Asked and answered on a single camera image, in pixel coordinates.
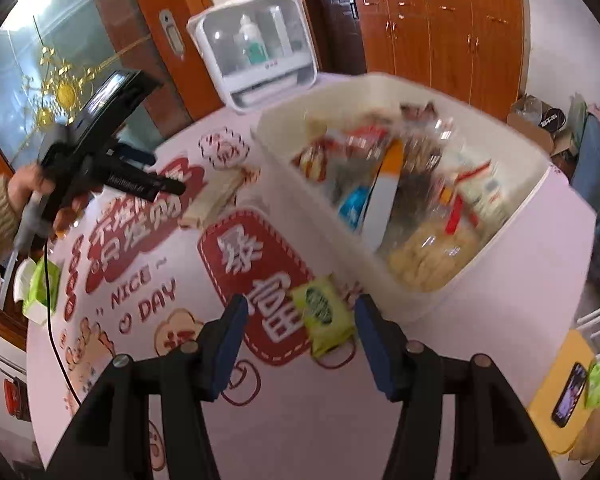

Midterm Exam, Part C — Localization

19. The black cable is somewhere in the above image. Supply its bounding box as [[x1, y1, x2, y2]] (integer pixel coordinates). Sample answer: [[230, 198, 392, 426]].
[[42, 237, 81, 416]]

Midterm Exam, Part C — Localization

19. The wooden wall cabinet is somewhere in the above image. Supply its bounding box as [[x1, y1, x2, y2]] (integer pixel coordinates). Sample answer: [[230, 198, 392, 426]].
[[355, 0, 526, 106]]

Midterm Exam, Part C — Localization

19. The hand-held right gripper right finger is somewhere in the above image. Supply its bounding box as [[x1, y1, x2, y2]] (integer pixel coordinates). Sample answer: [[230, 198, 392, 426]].
[[355, 294, 561, 480]]

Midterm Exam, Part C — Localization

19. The silver door handle plate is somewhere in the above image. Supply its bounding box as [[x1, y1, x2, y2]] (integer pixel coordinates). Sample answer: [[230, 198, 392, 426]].
[[159, 8, 186, 56]]

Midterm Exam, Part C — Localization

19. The pile of snack packets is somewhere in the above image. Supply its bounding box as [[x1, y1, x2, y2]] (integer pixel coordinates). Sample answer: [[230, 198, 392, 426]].
[[290, 102, 511, 291]]

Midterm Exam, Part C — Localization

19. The black smartphone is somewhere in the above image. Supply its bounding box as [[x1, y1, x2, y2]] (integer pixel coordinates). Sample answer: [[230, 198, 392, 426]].
[[551, 361, 588, 428]]

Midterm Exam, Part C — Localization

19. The person's left hand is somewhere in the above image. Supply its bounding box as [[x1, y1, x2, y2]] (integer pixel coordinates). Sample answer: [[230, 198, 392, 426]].
[[7, 162, 88, 241]]

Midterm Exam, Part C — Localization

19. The brown wooden door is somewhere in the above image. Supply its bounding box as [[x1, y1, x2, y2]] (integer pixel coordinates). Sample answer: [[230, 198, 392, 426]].
[[125, 0, 216, 136]]

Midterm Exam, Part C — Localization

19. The glass panel gold decoration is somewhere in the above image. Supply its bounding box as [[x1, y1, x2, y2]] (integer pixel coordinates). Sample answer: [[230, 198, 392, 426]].
[[0, 0, 156, 161]]

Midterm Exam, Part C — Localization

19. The white plastic storage bin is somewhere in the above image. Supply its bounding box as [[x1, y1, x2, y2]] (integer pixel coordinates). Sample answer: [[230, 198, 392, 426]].
[[250, 72, 553, 323]]

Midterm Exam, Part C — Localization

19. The green tissue pack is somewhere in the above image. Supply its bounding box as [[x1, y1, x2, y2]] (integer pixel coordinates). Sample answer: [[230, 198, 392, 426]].
[[22, 257, 63, 323]]

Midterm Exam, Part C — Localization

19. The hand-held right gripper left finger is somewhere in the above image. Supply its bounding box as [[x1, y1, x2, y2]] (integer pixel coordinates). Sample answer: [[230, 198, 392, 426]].
[[45, 294, 251, 480]]

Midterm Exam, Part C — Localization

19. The white sterilizer cabinet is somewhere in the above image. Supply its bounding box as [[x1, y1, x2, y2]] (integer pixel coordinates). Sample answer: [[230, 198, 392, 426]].
[[187, 0, 317, 113]]

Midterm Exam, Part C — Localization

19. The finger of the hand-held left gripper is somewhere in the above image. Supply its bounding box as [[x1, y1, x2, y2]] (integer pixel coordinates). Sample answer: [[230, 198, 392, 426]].
[[114, 142, 157, 168], [100, 167, 187, 197]]

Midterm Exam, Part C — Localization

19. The blue clothing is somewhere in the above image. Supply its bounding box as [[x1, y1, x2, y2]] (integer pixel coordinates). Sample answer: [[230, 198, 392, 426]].
[[572, 92, 600, 216]]

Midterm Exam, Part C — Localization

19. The blue silver snack packet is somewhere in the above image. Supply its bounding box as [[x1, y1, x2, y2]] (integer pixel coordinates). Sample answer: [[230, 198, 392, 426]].
[[339, 186, 372, 228]]

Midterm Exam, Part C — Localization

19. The tan cracker packet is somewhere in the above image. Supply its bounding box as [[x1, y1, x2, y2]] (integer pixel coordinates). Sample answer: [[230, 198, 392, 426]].
[[180, 167, 253, 231]]

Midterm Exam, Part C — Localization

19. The white bottle teal label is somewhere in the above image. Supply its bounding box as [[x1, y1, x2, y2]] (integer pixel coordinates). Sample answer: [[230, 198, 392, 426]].
[[237, 15, 268, 66]]

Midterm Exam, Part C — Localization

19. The cardboard box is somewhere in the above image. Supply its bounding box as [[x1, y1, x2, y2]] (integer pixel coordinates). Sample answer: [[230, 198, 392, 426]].
[[507, 94, 576, 156]]

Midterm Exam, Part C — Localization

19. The printed pink tablecloth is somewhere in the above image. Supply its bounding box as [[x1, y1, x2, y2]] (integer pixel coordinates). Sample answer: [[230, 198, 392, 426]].
[[25, 72, 598, 480]]

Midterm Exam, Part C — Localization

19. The yellow stool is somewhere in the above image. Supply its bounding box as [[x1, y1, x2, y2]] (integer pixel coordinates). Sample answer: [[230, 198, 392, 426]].
[[527, 330, 600, 456]]

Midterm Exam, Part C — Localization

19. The clear bag of round crackers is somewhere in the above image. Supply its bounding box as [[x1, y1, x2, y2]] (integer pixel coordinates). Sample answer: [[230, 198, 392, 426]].
[[387, 222, 483, 291]]

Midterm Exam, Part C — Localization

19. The dark wooden door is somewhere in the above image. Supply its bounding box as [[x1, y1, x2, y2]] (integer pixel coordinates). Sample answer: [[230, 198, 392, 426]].
[[295, 0, 368, 76]]

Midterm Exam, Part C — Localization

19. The green snack packet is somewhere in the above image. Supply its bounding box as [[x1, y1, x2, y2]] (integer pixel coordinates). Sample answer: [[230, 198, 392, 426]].
[[291, 275, 357, 359]]

